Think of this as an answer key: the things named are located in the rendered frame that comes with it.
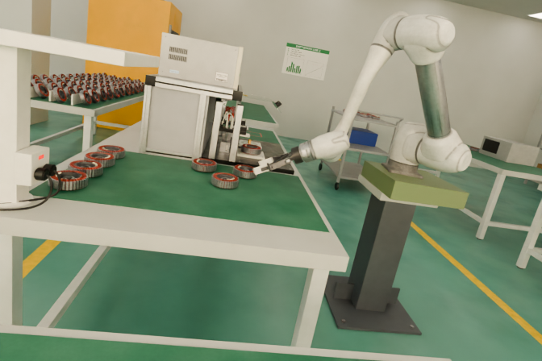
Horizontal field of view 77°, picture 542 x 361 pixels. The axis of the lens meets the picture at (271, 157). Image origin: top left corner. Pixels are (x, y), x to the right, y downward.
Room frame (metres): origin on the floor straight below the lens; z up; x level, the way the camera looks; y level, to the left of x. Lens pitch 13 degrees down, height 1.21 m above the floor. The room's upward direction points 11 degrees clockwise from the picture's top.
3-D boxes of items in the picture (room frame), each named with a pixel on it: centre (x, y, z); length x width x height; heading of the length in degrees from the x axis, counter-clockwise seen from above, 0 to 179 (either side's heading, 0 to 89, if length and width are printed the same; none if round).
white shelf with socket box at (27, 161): (0.98, 0.58, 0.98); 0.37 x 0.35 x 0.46; 8
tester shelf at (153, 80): (1.91, 0.45, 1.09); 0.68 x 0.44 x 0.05; 8
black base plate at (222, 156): (1.96, 0.15, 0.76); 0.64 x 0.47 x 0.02; 8
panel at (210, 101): (1.92, 0.38, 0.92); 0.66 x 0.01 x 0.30; 8
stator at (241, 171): (1.50, 0.10, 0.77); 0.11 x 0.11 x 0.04
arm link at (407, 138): (1.81, -0.72, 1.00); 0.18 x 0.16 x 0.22; 33
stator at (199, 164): (1.48, 0.29, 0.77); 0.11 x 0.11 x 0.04
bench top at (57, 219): (1.92, 0.38, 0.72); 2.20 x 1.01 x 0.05; 8
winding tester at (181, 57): (1.93, 0.45, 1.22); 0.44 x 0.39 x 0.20; 8
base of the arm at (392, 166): (1.84, -0.71, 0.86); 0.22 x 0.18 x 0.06; 178
